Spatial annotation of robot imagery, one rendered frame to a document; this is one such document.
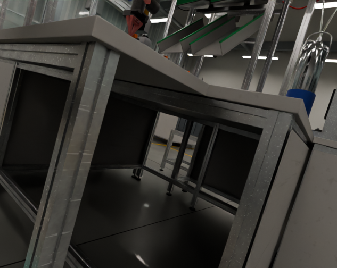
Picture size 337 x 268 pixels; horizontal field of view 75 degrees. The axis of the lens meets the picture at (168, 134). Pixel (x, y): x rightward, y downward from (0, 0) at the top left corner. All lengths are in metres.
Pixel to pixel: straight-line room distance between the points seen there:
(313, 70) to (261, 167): 1.13
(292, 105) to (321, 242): 0.86
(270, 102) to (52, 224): 0.46
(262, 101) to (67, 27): 0.39
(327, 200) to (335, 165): 0.16
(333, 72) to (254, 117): 11.40
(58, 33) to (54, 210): 0.29
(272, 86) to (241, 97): 11.61
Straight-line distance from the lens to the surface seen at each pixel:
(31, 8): 1.76
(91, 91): 0.36
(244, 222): 0.54
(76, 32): 0.38
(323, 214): 1.24
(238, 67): 13.09
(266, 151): 0.51
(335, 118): 1.84
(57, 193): 0.39
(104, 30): 0.35
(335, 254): 1.28
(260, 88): 1.01
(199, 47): 0.86
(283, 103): 0.50
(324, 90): 11.68
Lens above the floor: 0.75
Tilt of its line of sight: 4 degrees down
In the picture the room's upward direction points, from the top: 16 degrees clockwise
